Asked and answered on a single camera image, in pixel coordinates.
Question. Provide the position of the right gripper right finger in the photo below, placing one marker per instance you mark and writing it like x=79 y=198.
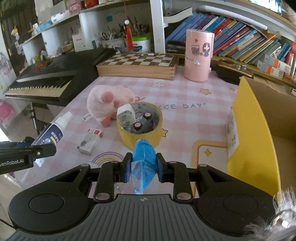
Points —
x=176 y=173

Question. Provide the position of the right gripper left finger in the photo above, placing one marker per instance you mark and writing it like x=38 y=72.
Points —
x=109 y=174

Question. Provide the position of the blue plastic packet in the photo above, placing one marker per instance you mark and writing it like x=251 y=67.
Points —
x=143 y=166

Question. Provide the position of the yellow tape roll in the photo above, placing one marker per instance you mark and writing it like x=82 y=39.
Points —
x=153 y=137

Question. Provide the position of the white spray bottle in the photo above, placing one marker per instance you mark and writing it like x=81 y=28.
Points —
x=53 y=132

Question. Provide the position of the small white product box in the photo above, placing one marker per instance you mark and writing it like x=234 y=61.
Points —
x=93 y=136

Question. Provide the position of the pink plush pig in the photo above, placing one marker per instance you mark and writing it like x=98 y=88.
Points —
x=104 y=100

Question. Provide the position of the pink checkered tablecloth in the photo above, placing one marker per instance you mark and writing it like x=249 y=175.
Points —
x=172 y=115

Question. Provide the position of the white power adapter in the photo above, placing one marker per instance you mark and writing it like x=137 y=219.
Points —
x=126 y=115

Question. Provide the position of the black electronic keyboard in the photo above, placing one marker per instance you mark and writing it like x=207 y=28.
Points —
x=59 y=80

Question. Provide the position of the yellow cardboard box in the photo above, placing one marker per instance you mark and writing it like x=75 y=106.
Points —
x=261 y=135

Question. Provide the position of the wooden chess board box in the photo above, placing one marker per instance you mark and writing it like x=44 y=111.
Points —
x=157 y=66

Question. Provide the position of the white jar green lid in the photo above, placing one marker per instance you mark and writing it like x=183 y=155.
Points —
x=141 y=44

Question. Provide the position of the pink cylindrical container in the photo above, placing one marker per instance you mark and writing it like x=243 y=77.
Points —
x=198 y=54

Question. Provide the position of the white bookshelf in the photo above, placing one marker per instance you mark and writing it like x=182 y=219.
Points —
x=95 y=20

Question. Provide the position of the row of books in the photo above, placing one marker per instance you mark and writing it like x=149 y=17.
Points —
x=234 y=39

